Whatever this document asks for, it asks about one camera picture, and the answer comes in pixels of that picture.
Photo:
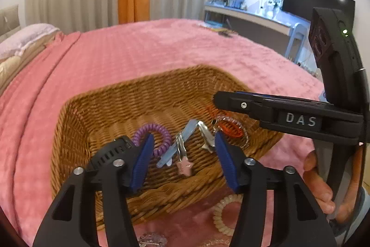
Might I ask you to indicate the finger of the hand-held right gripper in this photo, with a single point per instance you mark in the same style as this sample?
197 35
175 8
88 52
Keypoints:
274 97
289 119

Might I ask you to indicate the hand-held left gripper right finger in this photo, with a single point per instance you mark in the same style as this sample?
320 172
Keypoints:
225 160

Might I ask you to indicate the black wrist watch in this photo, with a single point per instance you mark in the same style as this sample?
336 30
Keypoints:
112 151

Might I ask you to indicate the light purple pillow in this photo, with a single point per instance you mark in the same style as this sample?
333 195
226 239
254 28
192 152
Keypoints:
26 38

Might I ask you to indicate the light blue hair clip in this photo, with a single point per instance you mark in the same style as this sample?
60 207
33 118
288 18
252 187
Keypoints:
185 135

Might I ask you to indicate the grey chair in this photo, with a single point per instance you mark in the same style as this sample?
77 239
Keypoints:
297 35

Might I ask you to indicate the pink fleece blanket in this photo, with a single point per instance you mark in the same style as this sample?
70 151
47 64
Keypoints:
130 47

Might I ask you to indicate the beige quilt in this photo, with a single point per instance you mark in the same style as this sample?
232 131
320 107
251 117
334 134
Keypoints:
17 67

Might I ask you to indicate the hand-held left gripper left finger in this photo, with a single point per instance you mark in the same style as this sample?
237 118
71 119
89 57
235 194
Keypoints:
141 163

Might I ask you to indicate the silver hair clip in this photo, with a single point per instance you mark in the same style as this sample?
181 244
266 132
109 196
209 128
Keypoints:
206 134

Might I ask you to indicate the beige padded headboard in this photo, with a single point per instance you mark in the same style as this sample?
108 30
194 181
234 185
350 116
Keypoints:
8 20

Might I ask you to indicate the person's right hand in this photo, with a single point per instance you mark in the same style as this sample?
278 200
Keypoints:
315 177

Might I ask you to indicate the long grey desk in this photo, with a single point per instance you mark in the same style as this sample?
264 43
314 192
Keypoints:
248 22

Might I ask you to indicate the small potted plant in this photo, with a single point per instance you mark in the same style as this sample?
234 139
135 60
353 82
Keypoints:
273 1

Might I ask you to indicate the pink star hair clip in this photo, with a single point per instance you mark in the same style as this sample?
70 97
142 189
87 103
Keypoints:
184 169

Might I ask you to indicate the brown wicker basket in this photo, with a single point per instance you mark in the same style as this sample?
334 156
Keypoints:
115 108

